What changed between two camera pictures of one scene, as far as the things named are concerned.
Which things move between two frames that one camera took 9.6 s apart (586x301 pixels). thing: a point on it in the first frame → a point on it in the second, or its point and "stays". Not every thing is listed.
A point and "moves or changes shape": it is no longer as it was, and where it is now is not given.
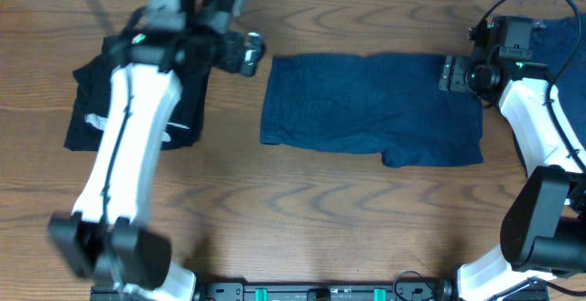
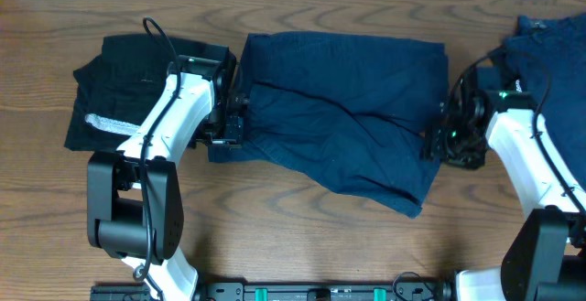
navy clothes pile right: [553, 40] stays
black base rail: [327, 292] stays
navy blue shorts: [388, 103] moves or changes shape
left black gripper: [250, 55] → [233, 127]
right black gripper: [453, 74] → [437, 141]
